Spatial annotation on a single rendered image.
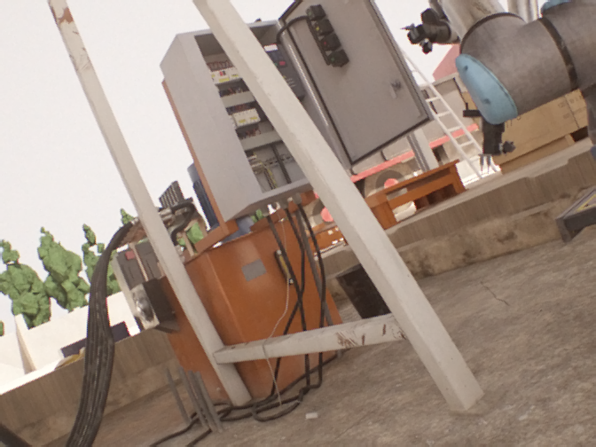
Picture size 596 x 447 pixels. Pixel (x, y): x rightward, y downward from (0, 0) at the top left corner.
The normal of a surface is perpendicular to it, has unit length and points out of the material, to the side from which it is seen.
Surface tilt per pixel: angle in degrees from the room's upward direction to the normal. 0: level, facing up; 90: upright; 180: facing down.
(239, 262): 90
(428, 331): 81
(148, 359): 90
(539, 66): 102
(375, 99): 90
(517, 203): 89
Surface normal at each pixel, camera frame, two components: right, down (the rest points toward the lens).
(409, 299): 0.43, -0.39
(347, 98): -0.74, 0.32
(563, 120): 0.38, -0.19
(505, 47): -0.49, -0.37
